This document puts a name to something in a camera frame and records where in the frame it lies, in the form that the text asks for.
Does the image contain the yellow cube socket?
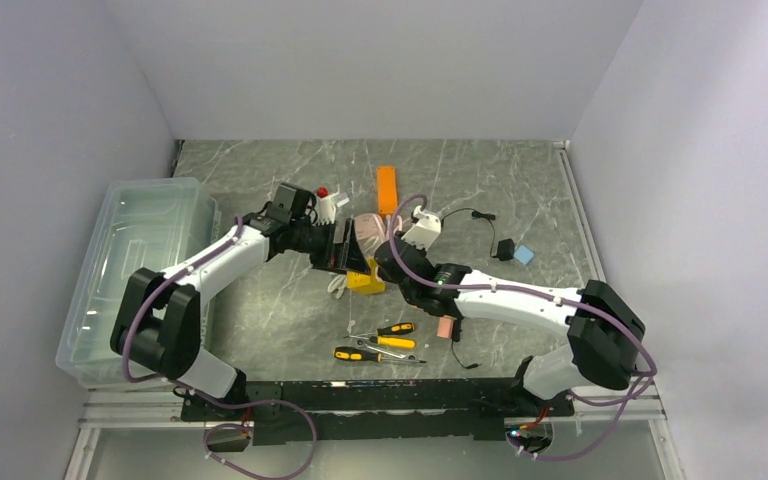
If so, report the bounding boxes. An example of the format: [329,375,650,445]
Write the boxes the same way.
[347,259,386,295]

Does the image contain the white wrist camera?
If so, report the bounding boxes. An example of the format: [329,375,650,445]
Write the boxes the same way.
[313,187,350,225]
[401,206,443,252]

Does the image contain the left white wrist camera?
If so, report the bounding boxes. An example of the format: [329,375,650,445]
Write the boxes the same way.
[313,187,350,225]

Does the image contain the large black yellow screwdriver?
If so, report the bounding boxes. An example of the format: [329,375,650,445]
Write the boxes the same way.
[333,346,425,364]

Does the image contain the blue usb charger plug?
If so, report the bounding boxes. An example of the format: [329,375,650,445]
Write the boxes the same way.
[513,245,535,266]

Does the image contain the black adapter with cable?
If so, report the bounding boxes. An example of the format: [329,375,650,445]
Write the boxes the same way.
[450,316,483,371]

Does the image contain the pink cube socket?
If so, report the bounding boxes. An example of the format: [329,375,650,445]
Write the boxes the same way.
[436,316,455,339]

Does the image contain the small yellow black screwdriver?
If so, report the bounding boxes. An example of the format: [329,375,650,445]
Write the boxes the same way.
[348,322,416,338]

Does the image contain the middle yellow screwdriver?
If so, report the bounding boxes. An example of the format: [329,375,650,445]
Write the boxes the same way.
[361,336,417,350]

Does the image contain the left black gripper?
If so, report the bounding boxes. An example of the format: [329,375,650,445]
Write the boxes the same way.
[291,218,371,276]

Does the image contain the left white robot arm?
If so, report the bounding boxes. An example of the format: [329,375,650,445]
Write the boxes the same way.
[110,183,370,420]

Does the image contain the round pink power socket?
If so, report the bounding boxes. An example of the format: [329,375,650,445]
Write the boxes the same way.
[353,213,388,259]

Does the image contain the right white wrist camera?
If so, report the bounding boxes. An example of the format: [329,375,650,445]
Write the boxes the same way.
[401,206,443,252]

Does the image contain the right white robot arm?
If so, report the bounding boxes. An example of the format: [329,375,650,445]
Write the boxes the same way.
[374,239,646,415]

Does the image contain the orange power strip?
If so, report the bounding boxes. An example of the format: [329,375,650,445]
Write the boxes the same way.
[376,165,399,217]

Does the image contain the clear plastic storage bin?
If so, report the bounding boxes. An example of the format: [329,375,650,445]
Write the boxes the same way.
[55,177,221,389]

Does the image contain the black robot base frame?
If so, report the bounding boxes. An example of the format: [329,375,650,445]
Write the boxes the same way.
[175,377,575,446]

